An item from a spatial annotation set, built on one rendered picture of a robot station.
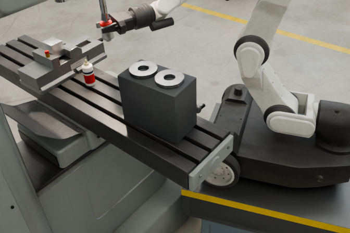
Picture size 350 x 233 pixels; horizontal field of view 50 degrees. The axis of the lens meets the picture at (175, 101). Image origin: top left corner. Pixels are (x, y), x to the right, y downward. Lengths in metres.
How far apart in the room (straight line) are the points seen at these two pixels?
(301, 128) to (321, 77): 1.68
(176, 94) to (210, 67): 2.26
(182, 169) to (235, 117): 0.78
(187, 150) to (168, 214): 0.84
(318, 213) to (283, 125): 0.40
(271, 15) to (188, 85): 0.51
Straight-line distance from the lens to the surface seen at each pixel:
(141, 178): 1.87
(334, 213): 1.78
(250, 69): 1.55
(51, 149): 1.43
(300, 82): 3.23
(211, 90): 3.04
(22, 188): 1.30
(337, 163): 1.74
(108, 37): 1.45
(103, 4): 1.41
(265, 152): 1.71
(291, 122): 1.67
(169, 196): 2.00
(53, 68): 1.52
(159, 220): 1.93
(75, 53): 1.56
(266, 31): 1.51
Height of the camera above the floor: 1.75
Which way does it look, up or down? 37 degrees down
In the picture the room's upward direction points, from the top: 3 degrees counter-clockwise
